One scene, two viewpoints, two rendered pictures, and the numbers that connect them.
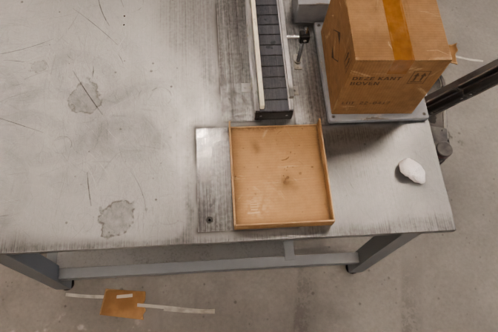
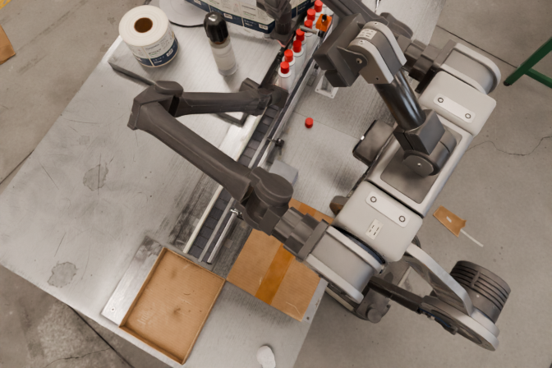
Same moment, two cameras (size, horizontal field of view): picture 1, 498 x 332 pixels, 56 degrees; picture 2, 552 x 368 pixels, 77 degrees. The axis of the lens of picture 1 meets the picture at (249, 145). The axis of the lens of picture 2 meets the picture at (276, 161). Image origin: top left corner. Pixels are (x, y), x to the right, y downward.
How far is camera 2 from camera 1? 0.89 m
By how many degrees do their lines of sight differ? 17
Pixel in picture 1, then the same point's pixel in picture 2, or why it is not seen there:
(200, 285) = not seen: hidden behind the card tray
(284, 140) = (195, 279)
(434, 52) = (291, 306)
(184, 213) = (101, 295)
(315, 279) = not seen: hidden behind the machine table
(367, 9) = (267, 239)
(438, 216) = not seen: outside the picture
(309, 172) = (195, 314)
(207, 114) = (159, 230)
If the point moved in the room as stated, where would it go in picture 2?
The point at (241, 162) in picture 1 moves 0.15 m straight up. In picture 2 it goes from (157, 279) to (140, 280)
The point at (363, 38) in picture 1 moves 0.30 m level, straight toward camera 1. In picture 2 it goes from (244, 264) to (154, 330)
